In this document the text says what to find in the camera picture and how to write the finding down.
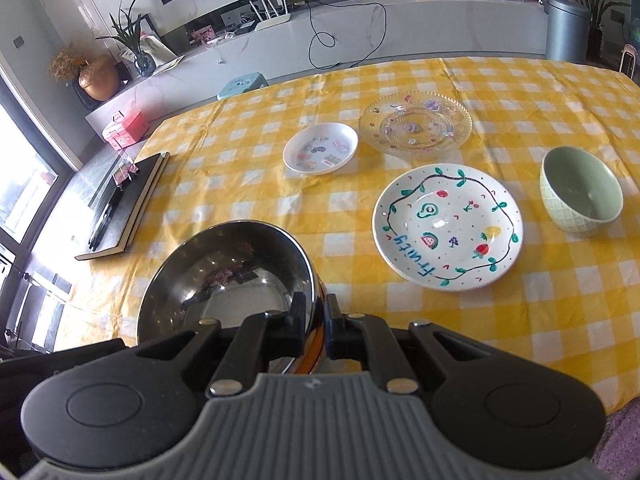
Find copper round vase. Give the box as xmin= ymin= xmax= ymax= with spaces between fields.
xmin=77 ymin=55 xmax=121 ymax=102

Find pink and white heater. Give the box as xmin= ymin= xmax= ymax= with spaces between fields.
xmin=617 ymin=45 xmax=640 ymax=81

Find small white plate with stickers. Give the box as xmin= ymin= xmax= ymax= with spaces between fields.
xmin=282 ymin=122 xmax=360 ymax=176

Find dried yellow flowers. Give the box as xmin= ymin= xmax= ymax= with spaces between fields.
xmin=48 ymin=47 xmax=88 ymax=81

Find white router with antennas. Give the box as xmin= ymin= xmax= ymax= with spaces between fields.
xmin=248 ymin=0 xmax=292 ymax=31

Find white framed picture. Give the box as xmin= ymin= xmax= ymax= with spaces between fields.
xmin=137 ymin=30 xmax=186 ymax=68

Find grey round trash can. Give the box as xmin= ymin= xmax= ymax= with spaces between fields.
xmin=544 ymin=0 xmax=592 ymax=63

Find yellow checked tablecloth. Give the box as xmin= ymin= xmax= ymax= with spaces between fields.
xmin=65 ymin=55 xmax=640 ymax=411

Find small pink toy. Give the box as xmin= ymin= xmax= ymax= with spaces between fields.
xmin=112 ymin=157 xmax=140 ymax=188

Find light blue stool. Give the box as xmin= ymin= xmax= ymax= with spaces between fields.
xmin=217 ymin=76 xmax=266 ymax=102

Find steel bowl with orange outside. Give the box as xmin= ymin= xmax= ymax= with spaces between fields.
xmin=136 ymin=220 xmax=328 ymax=376

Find tall potted plant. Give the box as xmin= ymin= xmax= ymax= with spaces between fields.
xmin=560 ymin=0 xmax=640 ymax=61

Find white television cabinet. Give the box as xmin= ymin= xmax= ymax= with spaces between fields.
xmin=85 ymin=0 xmax=551 ymax=136

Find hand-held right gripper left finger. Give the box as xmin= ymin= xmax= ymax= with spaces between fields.
xmin=136 ymin=292 xmax=307 ymax=396

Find green leafy plant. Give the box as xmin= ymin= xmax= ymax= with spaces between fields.
xmin=96 ymin=0 xmax=151 ymax=56

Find black flat case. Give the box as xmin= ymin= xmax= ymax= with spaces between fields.
xmin=74 ymin=152 xmax=171 ymax=261

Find white plate with fruit drawings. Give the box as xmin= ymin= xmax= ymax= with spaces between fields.
xmin=372 ymin=164 xmax=524 ymax=292

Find black cable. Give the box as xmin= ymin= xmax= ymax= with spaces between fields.
xmin=307 ymin=1 xmax=388 ymax=68

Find clear glass plate with stickers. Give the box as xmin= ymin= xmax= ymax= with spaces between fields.
xmin=358 ymin=91 xmax=473 ymax=157

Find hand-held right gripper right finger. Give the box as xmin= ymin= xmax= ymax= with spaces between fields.
xmin=325 ymin=296 xmax=501 ymax=393

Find pale green ceramic bowl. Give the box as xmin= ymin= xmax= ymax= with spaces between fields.
xmin=539 ymin=146 xmax=625 ymax=239

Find pink box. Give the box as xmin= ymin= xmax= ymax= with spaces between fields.
xmin=102 ymin=110 xmax=150 ymax=151

